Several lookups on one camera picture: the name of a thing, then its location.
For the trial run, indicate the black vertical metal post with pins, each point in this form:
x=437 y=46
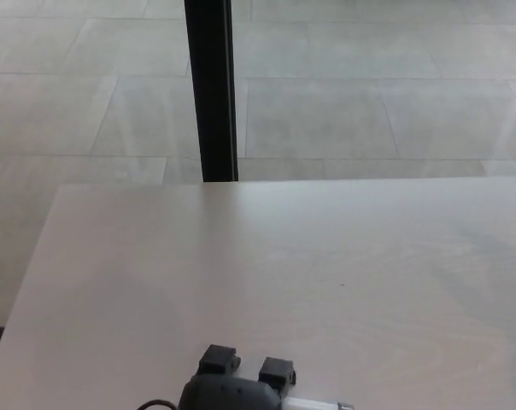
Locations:
x=210 y=89

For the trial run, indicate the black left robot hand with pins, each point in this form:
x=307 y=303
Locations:
x=228 y=395

